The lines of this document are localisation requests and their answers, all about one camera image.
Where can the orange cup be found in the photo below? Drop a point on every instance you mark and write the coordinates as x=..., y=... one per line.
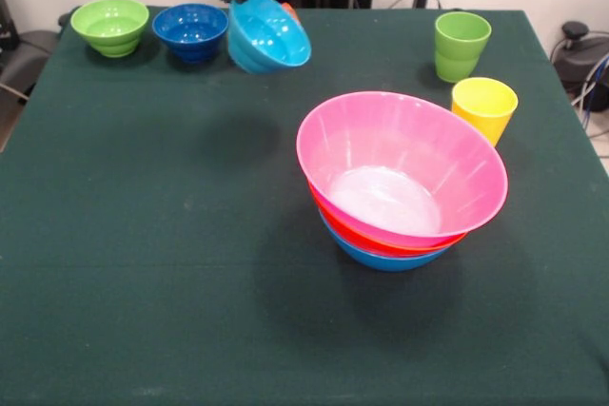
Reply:
x=290, y=9

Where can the light blue ribbed bowl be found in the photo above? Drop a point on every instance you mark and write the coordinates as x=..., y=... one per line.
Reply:
x=266, y=40

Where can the green ribbed bowl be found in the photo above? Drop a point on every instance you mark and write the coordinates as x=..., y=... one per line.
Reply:
x=109, y=25

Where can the green cup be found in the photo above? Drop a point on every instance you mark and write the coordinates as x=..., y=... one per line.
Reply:
x=461, y=44

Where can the large pink bowl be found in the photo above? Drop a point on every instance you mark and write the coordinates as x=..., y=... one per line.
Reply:
x=404, y=149

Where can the yellow cup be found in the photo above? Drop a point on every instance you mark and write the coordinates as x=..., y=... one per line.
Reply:
x=483, y=111

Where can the large orange bowl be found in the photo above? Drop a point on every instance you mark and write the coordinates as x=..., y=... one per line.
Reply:
x=361, y=237

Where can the large blue bowl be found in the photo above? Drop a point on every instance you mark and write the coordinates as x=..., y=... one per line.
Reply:
x=385, y=261

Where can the dark blue ribbed bowl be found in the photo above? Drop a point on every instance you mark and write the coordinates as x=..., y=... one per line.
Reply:
x=190, y=30

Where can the dark green tablecloth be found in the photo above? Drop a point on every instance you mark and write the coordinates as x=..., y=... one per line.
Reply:
x=190, y=282

